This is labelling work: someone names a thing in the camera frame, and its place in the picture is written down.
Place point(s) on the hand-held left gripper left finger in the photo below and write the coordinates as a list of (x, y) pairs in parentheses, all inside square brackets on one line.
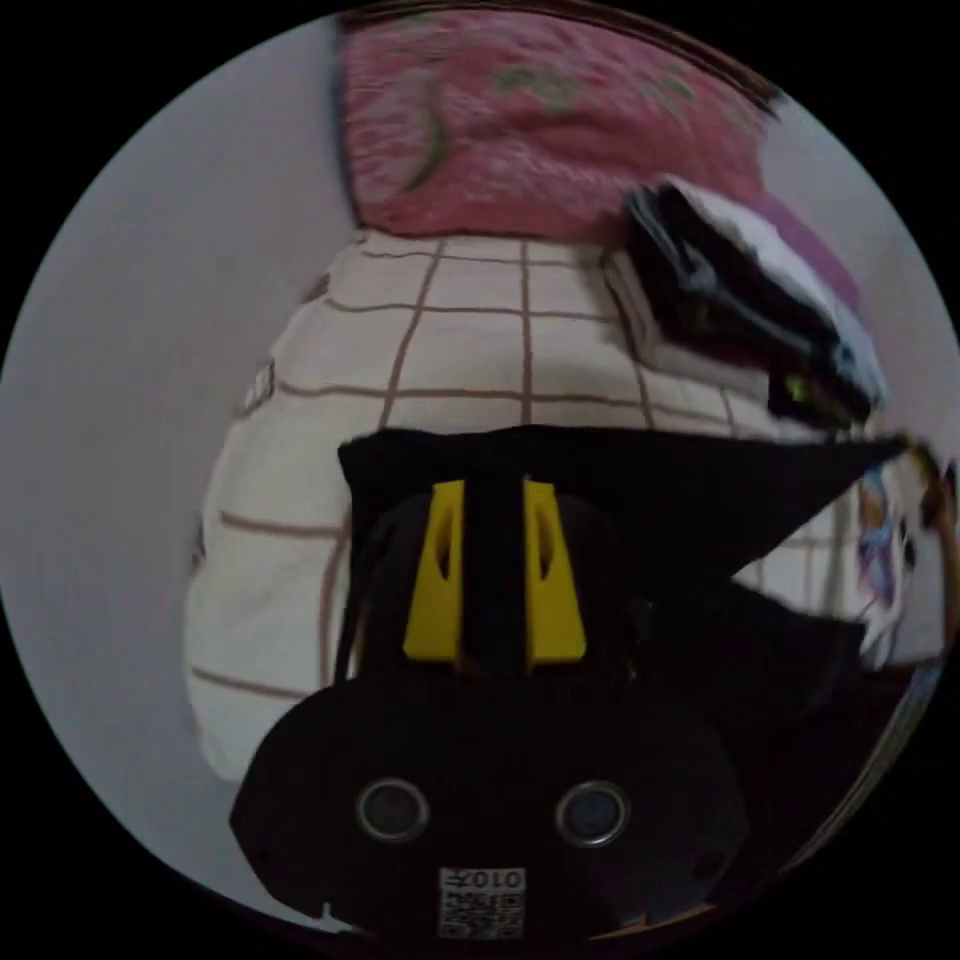
[(435, 600)]

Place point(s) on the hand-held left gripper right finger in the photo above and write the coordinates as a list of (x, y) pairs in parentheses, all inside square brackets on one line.
[(555, 607)]

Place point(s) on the black pants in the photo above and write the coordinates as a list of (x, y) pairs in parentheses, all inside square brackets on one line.
[(675, 480)]

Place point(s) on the bed with checked sheet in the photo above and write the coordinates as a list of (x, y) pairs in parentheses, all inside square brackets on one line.
[(465, 352)]

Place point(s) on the pink floral rolled blanket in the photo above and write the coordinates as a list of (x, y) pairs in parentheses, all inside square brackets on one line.
[(540, 142)]

